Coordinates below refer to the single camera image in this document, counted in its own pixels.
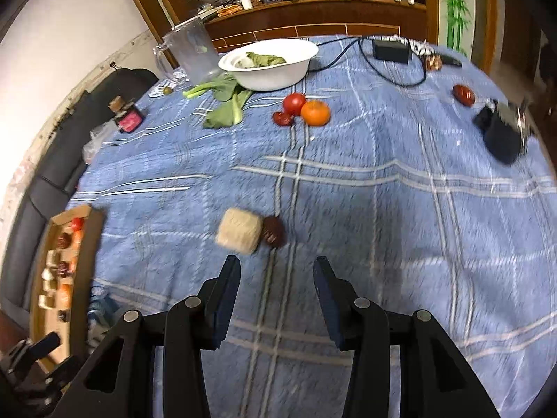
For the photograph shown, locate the black power cable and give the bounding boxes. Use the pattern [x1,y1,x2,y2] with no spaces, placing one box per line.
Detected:
[306,35,429,89]

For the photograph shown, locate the red date far right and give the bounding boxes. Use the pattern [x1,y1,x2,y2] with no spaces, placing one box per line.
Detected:
[451,84,476,108]

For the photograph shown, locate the orange tangerine by tomato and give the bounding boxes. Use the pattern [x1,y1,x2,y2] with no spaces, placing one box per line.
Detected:
[300,100,330,126]

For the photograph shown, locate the clear plastic pitcher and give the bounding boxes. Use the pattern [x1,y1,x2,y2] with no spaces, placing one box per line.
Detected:
[153,16,221,86]

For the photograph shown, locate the wooden cabinet shelf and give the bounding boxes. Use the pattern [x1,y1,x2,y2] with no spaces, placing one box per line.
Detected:
[133,0,439,53]

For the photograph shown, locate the red tomato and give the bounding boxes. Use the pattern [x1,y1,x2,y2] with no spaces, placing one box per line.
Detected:
[71,217,84,232]
[282,93,306,116]

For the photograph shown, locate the clear plastic bag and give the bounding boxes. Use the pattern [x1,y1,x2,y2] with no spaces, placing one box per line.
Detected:
[82,119,117,165]

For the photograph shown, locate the dark red date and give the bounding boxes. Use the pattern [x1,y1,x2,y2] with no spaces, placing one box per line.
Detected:
[261,215,286,248]

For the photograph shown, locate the black small box device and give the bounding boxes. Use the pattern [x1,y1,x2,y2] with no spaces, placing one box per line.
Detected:
[473,99,531,165]

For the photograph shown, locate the black leather sofa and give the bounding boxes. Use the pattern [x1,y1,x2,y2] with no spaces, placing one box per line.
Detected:
[1,68,158,331]

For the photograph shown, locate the black power adapter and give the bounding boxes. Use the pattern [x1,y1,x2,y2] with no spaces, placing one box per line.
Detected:
[372,39,411,64]

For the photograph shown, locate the green leafy vegetable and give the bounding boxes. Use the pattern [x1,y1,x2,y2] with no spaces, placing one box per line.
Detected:
[182,73,253,129]

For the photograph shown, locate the brown cardboard box tray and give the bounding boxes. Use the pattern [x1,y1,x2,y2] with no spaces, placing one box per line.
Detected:
[29,205,105,371]

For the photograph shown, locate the wrinkled red date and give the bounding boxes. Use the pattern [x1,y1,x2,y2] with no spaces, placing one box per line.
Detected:
[56,232,72,250]

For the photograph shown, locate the blue plaid tablecloth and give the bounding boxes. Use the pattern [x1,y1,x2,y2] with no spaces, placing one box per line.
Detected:
[72,38,556,417]

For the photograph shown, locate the red date by tomato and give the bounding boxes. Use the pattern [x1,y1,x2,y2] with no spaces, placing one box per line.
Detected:
[272,111,295,126]

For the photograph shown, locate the black red jar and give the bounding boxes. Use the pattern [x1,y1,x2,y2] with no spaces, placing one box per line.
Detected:
[108,95,144,134]

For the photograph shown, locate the white bowl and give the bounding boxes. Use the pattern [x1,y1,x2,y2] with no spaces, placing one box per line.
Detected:
[218,39,319,92]

